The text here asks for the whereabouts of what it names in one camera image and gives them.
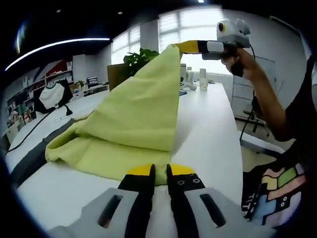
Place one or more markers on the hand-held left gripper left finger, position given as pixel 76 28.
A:
pixel 138 203

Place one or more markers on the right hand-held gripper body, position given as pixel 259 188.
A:
pixel 235 32

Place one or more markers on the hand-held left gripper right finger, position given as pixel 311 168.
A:
pixel 183 205

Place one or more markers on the yellow garment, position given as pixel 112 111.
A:
pixel 138 114

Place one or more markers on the person's right hand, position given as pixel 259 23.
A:
pixel 245 64

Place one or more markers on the large bright window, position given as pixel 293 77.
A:
pixel 193 34

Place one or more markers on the white paper cup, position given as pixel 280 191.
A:
pixel 203 84

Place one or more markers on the white controller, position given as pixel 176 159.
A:
pixel 189 86

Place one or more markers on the green plant in white pot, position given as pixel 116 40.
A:
pixel 138 60

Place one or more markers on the narrow bright window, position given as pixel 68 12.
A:
pixel 126 47

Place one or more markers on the brown cardboard box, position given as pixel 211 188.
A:
pixel 117 75

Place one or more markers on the open laptop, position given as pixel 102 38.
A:
pixel 92 81

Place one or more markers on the small potted plant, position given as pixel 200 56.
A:
pixel 80 84

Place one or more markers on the black and white raglan shirt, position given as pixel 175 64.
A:
pixel 53 95

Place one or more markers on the shelf with white bins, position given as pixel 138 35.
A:
pixel 39 81

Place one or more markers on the ceiling light strip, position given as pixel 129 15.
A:
pixel 54 45

